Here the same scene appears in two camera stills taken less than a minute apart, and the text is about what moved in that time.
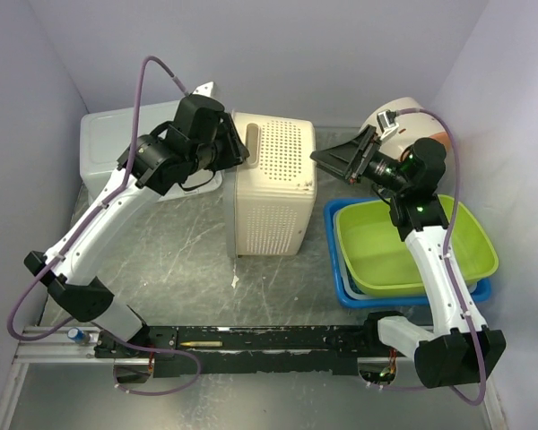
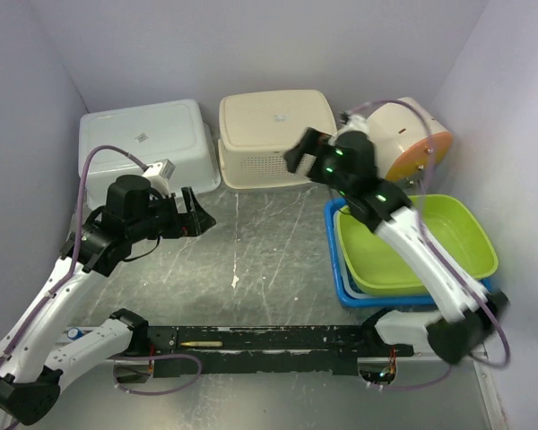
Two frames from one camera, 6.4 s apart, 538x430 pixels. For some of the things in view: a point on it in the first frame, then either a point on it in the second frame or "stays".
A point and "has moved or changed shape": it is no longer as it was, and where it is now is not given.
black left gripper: (237, 150) to (196, 219)
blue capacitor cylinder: (78, 336) stays
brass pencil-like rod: (202, 344) stays
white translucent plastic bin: (106, 140) stays
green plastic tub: (380, 262) stays
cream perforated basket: (271, 203) has moved or changed shape
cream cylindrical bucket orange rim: (412, 127) stays
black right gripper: (351, 159) to (310, 141)
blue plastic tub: (351, 299) stays
